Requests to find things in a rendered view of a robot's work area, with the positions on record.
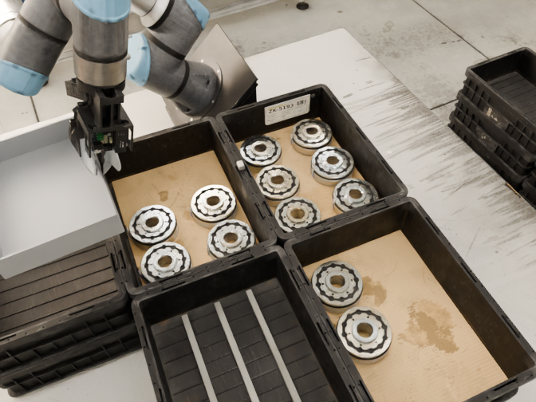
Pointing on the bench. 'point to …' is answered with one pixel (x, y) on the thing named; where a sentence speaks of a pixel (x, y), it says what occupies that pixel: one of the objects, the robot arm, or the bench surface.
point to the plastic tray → (49, 199)
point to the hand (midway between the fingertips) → (97, 165)
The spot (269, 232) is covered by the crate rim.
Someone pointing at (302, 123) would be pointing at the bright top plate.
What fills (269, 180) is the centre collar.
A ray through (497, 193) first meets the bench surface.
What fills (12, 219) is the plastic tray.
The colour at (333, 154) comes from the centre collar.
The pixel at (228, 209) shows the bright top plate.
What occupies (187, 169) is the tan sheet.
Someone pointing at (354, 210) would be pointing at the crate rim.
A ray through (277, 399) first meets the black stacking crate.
